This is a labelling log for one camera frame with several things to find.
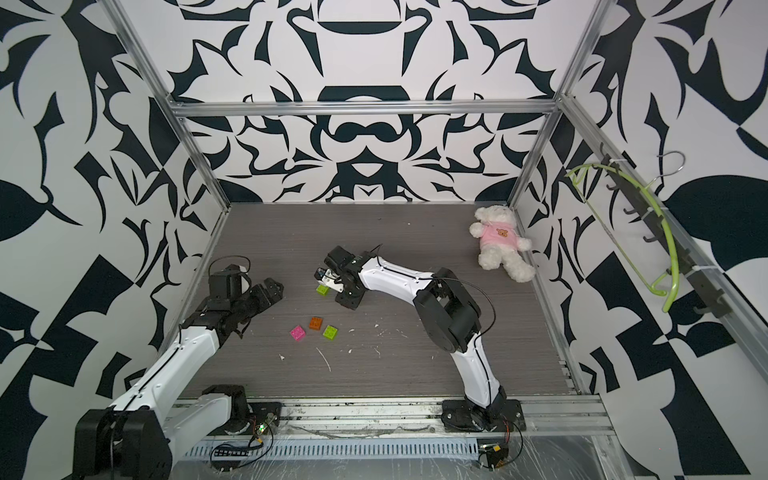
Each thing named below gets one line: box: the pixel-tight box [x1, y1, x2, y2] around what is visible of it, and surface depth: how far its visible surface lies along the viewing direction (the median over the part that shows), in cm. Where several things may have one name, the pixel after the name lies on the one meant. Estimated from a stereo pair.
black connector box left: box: [211, 460, 241, 472], surface depth 70 cm
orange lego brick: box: [308, 317, 323, 330], surface depth 91 cm
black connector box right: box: [479, 443, 509, 469], surface depth 73 cm
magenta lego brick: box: [289, 325, 306, 341], surface depth 88 cm
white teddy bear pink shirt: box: [469, 205, 536, 283], surface depth 102 cm
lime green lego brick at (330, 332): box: [322, 324, 339, 341], surface depth 89 cm
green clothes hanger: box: [565, 163, 679, 313], surface depth 59 cm
